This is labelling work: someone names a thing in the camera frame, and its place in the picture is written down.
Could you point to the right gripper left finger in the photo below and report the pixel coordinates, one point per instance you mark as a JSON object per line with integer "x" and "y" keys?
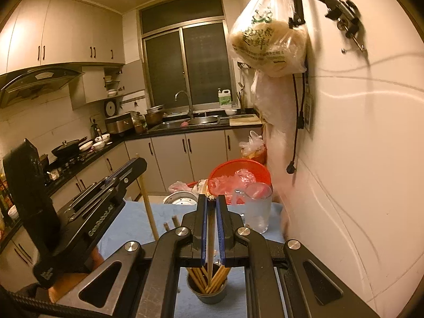
{"x": 142, "y": 280}

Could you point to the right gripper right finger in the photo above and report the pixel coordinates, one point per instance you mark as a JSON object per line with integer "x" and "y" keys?
{"x": 283, "y": 279}

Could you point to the wooden chopstick five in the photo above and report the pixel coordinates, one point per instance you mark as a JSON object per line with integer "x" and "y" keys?
{"x": 148, "y": 208}

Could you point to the wooden chopstick nine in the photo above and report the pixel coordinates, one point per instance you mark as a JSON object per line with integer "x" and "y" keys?
{"x": 222, "y": 278}

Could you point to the wooden chopstick eight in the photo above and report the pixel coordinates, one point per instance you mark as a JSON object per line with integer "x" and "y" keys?
{"x": 217, "y": 279}

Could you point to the wooden chopstick four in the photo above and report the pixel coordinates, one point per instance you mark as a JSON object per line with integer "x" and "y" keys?
{"x": 211, "y": 224}

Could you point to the kitchen window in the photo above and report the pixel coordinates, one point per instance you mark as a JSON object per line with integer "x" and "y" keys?
{"x": 185, "y": 55}

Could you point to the person's left hand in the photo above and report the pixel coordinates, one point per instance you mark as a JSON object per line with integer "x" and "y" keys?
{"x": 65, "y": 282}

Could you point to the black utensil holder cup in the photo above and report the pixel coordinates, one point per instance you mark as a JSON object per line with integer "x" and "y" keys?
{"x": 217, "y": 291}

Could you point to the blue towel table cover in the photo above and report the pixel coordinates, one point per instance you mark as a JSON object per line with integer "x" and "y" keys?
{"x": 132, "y": 224}

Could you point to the black wok pan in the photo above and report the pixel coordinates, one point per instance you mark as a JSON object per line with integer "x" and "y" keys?
{"x": 68, "y": 149}

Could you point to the clear glass mug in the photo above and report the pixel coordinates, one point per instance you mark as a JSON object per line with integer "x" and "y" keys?
{"x": 257, "y": 198}

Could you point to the red plastic basket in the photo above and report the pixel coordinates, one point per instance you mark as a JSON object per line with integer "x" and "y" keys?
{"x": 236, "y": 174}

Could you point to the brown cooking pot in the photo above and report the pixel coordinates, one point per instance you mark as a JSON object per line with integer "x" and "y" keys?
{"x": 154, "y": 115}

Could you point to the range hood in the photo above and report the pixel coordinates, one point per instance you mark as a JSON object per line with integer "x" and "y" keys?
{"x": 36, "y": 82}

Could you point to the green detergent jug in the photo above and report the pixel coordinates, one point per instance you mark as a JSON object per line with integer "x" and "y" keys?
{"x": 224, "y": 98}

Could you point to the hanging bag with bread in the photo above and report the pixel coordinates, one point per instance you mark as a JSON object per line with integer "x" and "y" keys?
{"x": 265, "y": 38}

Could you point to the hanging black tongs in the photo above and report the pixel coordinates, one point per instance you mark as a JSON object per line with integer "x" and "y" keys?
{"x": 344, "y": 13}

